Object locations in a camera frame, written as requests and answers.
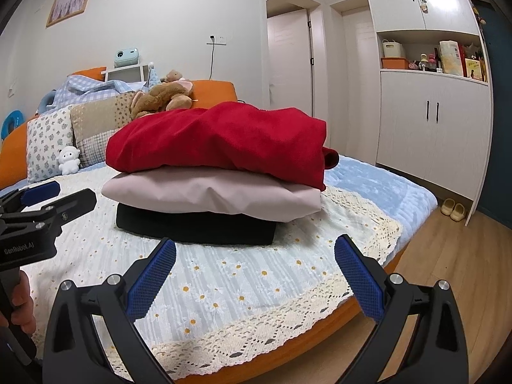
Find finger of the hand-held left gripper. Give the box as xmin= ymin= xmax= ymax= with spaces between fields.
xmin=0 ymin=181 xmax=61 ymax=213
xmin=40 ymin=189 xmax=97 ymax=225

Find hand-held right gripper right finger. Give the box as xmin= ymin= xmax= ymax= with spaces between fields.
xmin=334 ymin=234 xmax=468 ymax=384

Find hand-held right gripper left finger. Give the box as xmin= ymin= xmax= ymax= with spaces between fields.
xmin=42 ymin=238 xmax=177 ymax=384

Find red jacket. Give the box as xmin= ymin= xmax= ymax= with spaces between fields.
xmin=106 ymin=102 xmax=339 ymax=192

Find person's left hand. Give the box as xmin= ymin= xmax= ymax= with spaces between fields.
xmin=10 ymin=270 xmax=37 ymax=337

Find white plush toy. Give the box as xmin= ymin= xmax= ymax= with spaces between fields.
xmin=58 ymin=146 xmax=81 ymax=175

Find floral pillow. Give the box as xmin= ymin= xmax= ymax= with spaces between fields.
xmin=26 ymin=106 xmax=81 ymax=182

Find black folded garment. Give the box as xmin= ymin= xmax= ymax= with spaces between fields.
xmin=116 ymin=203 xmax=277 ymax=246

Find beige patchwork pillow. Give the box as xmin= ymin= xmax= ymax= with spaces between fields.
xmin=70 ymin=91 xmax=139 ymax=168

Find white daisy blanket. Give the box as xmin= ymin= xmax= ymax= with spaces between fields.
xmin=0 ymin=168 xmax=402 ymax=384

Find pink folded garment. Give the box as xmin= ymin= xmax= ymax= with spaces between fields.
xmin=101 ymin=164 xmax=323 ymax=222

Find blue plaid duvet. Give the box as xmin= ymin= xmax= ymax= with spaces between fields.
xmin=50 ymin=73 xmax=150 ymax=108

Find large brown teddy bear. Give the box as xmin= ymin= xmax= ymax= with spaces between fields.
xmin=130 ymin=82 xmax=193 ymax=120

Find white stand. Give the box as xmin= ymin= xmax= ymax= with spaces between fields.
xmin=102 ymin=65 xmax=147 ymax=83

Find white wardrobe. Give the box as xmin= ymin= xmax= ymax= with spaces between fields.
xmin=359 ymin=0 xmax=494 ymax=227

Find mint projector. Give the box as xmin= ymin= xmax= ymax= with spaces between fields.
xmin=114 ymin=49 xmax=141 ymax=68

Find cluster of small bottles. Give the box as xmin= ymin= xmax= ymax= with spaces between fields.
xmin=408 ymin=48 xmax=439 ymax=73

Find white basket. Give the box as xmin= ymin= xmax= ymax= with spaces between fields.
xmin=381 ymin=39 xmax=403 ymax=59

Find white door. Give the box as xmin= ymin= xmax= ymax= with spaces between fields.
xmin=267 ymin=8 xmax=315 ymax=110

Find white package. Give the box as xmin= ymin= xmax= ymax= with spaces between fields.
xmin=439 ymin=40 xmax=460 ymax=75

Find row of books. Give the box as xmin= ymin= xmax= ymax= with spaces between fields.
xmin=460 ymin=44 xmax=489 ymax=83

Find bright blue swim ring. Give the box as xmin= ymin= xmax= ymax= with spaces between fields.
xmin=0 ymin=110 xmax=25 ymax=140

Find grey blue neck ring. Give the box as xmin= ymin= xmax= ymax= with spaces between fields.
xmin=38 ymin=90 xmax=57 ymax=115

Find orange bed frame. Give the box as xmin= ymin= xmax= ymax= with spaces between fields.
xmin=0 ymin=67 xmax=401 ymax=384

